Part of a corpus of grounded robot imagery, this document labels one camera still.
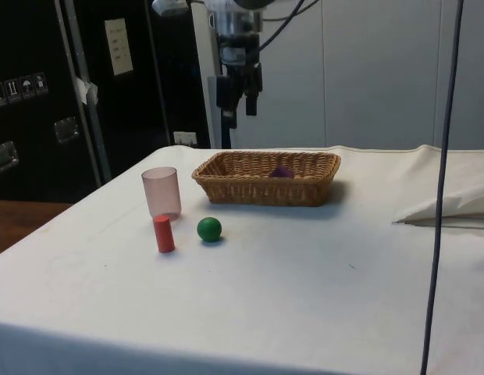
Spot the wicker basket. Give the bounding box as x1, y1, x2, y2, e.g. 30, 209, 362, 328
191, 151, 342, 208

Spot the black cabinet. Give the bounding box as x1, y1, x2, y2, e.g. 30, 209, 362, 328
0, 0, 212, 204

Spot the pale locker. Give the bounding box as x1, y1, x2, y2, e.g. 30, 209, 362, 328
190, 0, 324, 152
322, 0, 436, 149

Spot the see-through pink cup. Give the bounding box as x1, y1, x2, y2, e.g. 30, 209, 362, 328
141, 166, 183, 220

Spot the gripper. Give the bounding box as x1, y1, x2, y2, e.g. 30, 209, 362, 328
215, 34, 264, 118

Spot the red cylinder block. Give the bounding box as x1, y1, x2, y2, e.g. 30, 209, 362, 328
153, 214, 176, 254

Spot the black cable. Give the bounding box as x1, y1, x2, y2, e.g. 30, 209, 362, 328
258, 0, 321, 52
420, 0, 461, 375

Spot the purple triangular block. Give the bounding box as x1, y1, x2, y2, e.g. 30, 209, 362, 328
269, 165, 294, 180

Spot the green ball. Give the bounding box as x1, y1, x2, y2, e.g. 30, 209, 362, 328
197, 216, 222, 243

